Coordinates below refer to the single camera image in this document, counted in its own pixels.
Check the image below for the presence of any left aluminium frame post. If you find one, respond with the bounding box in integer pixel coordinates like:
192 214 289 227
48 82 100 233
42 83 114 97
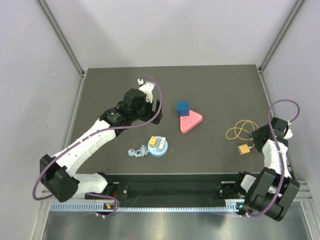
36 0 85 77

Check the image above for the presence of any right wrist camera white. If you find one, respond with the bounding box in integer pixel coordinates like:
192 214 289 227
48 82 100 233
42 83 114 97
282 121 293 140

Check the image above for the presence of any light blue socket cord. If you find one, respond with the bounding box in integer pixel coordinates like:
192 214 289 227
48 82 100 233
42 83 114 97
127 144 149 158

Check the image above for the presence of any pink triangular power strip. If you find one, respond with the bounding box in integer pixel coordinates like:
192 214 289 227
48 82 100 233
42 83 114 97
179 110 203 134

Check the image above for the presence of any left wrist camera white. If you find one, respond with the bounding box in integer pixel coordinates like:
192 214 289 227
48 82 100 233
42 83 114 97
137 78 155 103

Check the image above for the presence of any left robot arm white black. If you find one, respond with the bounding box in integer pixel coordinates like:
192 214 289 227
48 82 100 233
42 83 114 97
37 82 162 203

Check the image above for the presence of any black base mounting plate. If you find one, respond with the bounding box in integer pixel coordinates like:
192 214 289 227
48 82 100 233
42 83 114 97
84 173 251 202

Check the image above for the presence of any yellow plug adapter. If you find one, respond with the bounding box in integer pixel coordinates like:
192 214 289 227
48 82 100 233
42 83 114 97
148 136 157 148

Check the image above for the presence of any grey slotted cable duct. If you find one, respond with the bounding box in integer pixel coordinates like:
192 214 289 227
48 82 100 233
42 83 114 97
49 201 251 213

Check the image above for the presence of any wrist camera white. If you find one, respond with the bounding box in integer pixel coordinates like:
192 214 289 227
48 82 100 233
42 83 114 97
137 78 155 103
282 121 293 140

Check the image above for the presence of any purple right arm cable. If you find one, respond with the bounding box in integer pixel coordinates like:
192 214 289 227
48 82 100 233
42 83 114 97
243 98 301 218

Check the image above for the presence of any aluminium frame post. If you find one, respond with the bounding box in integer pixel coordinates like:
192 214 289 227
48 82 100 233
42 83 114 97
258 0 306 74
36 0 85 77

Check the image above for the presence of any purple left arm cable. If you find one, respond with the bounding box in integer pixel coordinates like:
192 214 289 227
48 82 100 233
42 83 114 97
32 75 163 218

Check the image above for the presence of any white square charger plug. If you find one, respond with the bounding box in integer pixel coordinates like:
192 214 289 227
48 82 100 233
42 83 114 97
158 136 166 152

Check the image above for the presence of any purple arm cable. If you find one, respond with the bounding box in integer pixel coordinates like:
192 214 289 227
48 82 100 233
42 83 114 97
32 75 163 218
243 98 301 218

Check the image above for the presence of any blue cube plug adapter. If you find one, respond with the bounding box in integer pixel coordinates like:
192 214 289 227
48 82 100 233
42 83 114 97
177 100 190 117

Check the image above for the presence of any light blue round socket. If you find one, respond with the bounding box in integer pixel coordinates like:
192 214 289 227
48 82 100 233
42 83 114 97
147 136 169 157

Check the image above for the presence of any yellow cable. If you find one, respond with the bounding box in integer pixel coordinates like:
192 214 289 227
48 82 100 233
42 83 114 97
225 119 258 151

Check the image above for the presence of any right aluminium frame post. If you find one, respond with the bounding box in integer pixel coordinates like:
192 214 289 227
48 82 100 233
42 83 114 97
258 0 306 74

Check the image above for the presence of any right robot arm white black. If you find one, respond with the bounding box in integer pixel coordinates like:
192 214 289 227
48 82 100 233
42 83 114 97
233 117 300 222

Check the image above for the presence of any yellow charger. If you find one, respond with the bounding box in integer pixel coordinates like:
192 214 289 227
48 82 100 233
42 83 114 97
237 144 251 155

